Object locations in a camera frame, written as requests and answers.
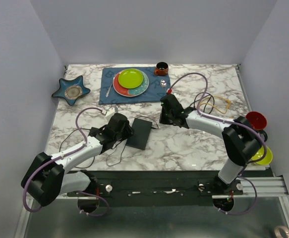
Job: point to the red and teal plate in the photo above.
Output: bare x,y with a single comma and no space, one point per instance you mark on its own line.
131,92

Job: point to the silver spoon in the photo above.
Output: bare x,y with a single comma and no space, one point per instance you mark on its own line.
163,84

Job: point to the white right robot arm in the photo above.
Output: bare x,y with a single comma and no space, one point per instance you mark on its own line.
241,141

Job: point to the brown small cup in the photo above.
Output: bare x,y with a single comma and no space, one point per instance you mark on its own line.
161,69

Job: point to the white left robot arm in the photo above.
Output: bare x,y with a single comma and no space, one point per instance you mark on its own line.
65,161

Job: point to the green plate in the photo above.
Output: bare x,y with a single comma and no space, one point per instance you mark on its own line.
130,78

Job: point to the black network switch box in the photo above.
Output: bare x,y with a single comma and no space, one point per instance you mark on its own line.
141,134

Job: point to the blue cloth placemat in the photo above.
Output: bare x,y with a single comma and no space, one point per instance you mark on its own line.
154,93

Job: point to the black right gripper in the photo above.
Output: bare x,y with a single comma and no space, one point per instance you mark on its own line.
162,120

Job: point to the red skull pattern mug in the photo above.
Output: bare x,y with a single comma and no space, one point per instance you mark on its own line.
258,122

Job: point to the blue star shaped dish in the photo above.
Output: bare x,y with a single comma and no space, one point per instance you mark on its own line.
71,90

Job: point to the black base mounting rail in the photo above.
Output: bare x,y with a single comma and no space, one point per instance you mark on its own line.
133,188

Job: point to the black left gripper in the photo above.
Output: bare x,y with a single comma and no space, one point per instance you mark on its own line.
129,131

